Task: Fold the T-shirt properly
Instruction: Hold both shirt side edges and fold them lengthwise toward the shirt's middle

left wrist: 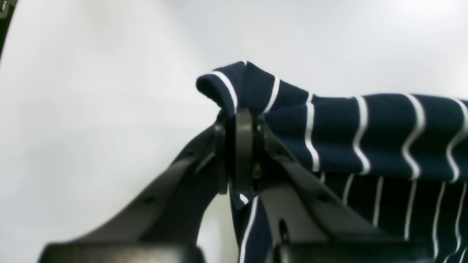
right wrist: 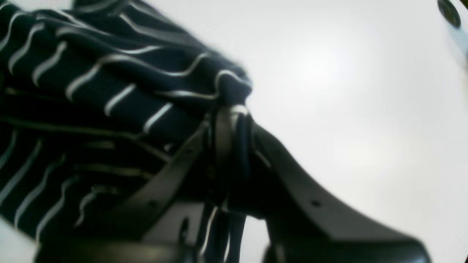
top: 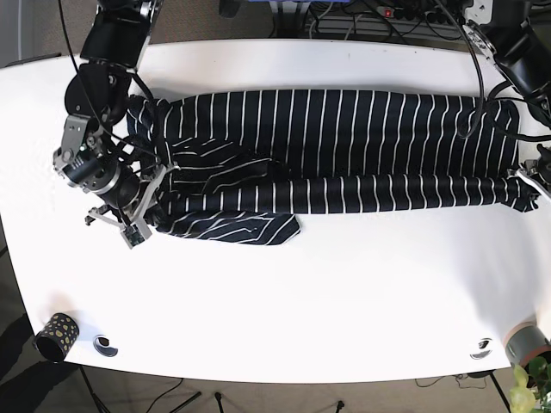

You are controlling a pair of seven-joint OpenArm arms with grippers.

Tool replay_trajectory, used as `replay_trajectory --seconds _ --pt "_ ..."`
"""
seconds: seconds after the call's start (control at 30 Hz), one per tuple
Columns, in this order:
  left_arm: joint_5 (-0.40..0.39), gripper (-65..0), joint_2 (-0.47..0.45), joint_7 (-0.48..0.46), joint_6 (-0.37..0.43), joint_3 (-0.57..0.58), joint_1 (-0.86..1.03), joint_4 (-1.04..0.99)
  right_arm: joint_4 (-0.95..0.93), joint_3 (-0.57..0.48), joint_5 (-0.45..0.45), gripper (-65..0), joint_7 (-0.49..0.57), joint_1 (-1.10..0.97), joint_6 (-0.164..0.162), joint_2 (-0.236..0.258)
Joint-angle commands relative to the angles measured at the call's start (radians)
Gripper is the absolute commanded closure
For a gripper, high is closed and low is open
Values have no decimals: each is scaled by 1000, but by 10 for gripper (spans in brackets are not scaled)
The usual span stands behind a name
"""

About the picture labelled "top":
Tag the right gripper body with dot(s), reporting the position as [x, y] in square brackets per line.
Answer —
[127, 197]

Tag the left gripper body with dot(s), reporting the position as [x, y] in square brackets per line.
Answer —
[535, 173]

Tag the black white striped T-shirt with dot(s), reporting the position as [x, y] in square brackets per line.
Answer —
[249, 163]

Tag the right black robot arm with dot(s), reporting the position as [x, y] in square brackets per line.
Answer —
[97, 99]

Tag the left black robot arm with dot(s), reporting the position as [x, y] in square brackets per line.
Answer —
[502, 32]

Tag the left metal table grommet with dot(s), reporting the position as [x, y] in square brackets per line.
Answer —
[103, 346]

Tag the metal table grommet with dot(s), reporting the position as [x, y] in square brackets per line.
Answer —
[103, 346]
[481, 349]

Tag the black floral cup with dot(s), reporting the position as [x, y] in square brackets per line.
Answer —
[57, 337]

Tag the grey plant pot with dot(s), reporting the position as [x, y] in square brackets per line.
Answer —
[524, 343]

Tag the right metal table grommet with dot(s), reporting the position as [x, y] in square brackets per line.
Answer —
[481, 349]

